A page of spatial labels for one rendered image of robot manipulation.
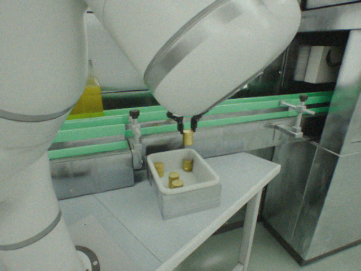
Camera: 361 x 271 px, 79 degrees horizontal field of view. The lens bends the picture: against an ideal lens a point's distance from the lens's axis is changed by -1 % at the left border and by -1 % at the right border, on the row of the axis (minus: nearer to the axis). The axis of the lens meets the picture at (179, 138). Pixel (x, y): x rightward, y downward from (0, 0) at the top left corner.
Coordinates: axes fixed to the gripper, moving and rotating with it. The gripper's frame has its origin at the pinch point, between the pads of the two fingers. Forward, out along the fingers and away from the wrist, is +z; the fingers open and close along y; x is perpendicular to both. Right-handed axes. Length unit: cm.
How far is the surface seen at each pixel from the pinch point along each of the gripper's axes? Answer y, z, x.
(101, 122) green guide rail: 25.9, 1.0, -9.8
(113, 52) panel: 18.3, -12.6, -33.9
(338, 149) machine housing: -67, 19, 8
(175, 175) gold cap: 6.4, 10.7, 10.0
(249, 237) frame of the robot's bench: -27, 55, 18
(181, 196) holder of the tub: 7.8, 7.1, 19.9
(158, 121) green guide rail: 6.5, 5.1, -11.7
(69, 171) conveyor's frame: 36.8, 8.2, 2.3
